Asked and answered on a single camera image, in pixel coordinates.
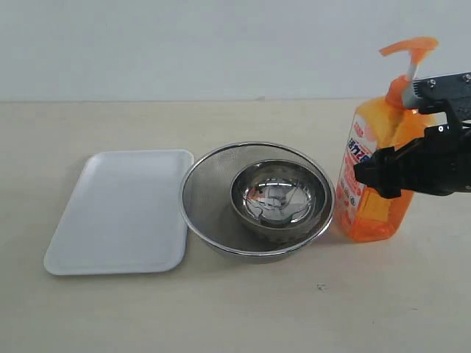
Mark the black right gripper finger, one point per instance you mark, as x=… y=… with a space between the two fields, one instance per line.
x=448 y=93
x=437 y=164

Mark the orange pump soap bottle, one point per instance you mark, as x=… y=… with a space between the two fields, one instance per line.
x=381 y=122

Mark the small stainless steel bowl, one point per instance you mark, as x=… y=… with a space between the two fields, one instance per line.
x=281 y=200

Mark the steel mesh colander bowl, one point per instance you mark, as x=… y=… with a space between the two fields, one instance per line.
x=206 y=207

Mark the white rectangular plastic tray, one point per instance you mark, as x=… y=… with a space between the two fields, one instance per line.
x=123 y=216

